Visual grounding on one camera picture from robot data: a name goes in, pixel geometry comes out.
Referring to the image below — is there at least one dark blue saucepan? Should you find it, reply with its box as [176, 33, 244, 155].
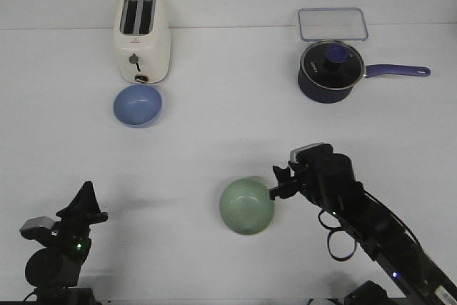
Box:
[297, 64, 431, 104]

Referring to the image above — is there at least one clear rectangular container lid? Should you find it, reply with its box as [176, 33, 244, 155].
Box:
[298, 7, 368, 42]

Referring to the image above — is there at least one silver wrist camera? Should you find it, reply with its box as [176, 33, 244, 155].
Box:
[19, 216, 56, 241]
[289, 142, 333, 164]

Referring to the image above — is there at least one green bowl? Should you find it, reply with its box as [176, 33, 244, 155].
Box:
[219, 178, 275, 236]

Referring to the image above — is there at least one blue bowl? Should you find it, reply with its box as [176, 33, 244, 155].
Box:
[112, 84, 163, 127]

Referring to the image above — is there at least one glass pot lid blue knob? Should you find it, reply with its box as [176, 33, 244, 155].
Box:
[301, 41, 365, 91]

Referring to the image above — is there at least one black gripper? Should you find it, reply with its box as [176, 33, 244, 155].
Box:
[51, 181, 108, 259]
[268, 151, 361, 212]

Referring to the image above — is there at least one white two-slot toaster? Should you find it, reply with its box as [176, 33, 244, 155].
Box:
[113, 0, 171, 84]

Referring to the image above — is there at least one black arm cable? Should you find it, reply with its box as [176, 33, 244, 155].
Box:
[317, 190, 429, 263]

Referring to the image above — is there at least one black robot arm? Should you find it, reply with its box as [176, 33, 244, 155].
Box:
[19, 181, 109, 304]
[269, 143, 456, 304]

